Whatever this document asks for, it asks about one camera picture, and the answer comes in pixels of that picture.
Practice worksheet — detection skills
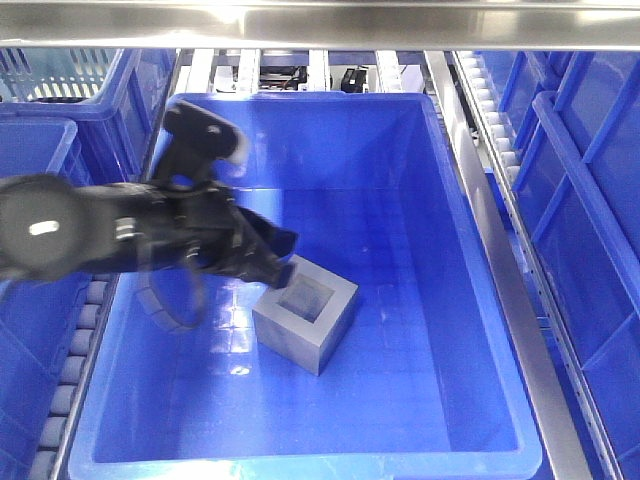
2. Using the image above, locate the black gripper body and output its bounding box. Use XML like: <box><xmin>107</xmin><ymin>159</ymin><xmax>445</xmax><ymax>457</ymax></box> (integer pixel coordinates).
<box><xmin>113</xmin><ymin>181</ymin><xmax>260</xmax><ymax>276</ymax></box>

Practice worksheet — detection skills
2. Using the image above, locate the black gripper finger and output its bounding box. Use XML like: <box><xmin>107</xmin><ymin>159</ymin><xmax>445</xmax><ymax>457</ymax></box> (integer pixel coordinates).
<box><xmin>239</xmin><ymin>207</ymin><xmax>298</xmax><ymax>289</ymax></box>

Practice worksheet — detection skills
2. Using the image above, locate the gray square hollow base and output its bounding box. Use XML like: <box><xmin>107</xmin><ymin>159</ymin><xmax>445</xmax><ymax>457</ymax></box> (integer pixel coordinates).
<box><xmin>252</xmin><ymin>255</ymin><xmax>358</xmax><ymax>376</ymax></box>

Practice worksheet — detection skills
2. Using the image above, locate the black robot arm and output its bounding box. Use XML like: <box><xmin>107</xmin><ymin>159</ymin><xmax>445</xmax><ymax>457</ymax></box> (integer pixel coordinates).
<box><xmin>1</xmin><ymin>174</ymin><xmax>298</xmax><ymax>288</ymax></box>

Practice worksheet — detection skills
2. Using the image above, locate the blue target bin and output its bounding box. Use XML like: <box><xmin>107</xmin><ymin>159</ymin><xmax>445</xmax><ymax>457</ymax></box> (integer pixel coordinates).
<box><xmin>68</xmin><ymin>93</ymin><xmax>543</xmax><ymax>479</ymax></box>

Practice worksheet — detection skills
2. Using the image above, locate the black cable loop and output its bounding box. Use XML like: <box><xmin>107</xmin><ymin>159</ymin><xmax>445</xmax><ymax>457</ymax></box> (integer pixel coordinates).
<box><xmin>134</xmin><ymin>249</ymin><xmax>207</xmax><ymax>335</ymax></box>

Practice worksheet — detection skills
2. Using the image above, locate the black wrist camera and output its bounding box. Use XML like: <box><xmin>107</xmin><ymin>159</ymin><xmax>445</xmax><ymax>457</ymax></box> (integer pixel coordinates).
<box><xmin>150</xmin><ymin>100</ymin><xmax>248</xmax><ymax>185</ymax></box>

